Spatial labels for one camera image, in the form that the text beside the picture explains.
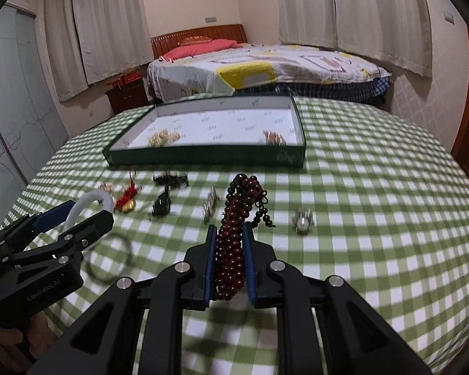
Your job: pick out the person's left hand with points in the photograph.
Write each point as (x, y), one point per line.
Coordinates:
(4, 340)

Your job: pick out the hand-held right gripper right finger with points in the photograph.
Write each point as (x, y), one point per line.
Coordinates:
(250, 265)

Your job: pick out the red gift box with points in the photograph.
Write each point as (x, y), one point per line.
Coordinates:
(132, 78)
(114, 84)

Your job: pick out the red patterned cushion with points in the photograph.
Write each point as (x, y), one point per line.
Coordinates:
(195, 40)

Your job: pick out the frosted glass wardrobe door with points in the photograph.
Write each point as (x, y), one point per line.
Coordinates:
(15, 105)

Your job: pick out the wooden headboard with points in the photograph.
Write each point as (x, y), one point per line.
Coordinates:
(219, 33)

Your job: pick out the cream striped curtain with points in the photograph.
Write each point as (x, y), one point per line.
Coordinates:
(305, 7)
(113, 19)
(379, 19)
(62, 47)

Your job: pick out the dark wooden nightstand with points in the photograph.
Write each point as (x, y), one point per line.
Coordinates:
(127, 99)

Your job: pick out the green checked tablecloth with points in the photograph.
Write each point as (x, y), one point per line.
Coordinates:
(375, 203)

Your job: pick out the red tassel gold charm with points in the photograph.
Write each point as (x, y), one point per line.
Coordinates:
(127, 199)

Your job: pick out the blue plaid bed skirt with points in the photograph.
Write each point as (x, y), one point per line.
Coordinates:
(336, 91)

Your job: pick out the bed with patterned cover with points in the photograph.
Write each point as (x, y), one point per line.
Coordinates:
(297, 62)

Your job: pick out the green shallow box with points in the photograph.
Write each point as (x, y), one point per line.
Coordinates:
(219, 125)

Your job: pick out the thin dark braided loop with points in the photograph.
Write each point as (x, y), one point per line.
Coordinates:
(130, 252)

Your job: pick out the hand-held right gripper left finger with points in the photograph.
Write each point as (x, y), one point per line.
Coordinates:
(210, 265)

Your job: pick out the red pillow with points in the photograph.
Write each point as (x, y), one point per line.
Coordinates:
(203, 47)

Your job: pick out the wall light switch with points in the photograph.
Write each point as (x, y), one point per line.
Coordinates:
(448, 16)

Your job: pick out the white jade bangle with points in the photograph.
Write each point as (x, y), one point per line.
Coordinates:
(82, 200)

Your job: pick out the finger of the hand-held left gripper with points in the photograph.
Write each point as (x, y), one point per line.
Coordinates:
(90, 228)
(50, 216)

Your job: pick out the wall outlet panel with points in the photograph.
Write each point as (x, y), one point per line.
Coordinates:
(211, 19)

